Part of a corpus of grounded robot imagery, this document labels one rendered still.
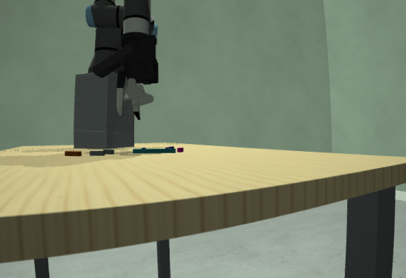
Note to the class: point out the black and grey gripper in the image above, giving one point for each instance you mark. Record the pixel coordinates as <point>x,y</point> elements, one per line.
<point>142,66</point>

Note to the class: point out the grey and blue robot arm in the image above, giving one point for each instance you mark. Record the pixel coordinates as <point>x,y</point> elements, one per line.
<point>109,21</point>

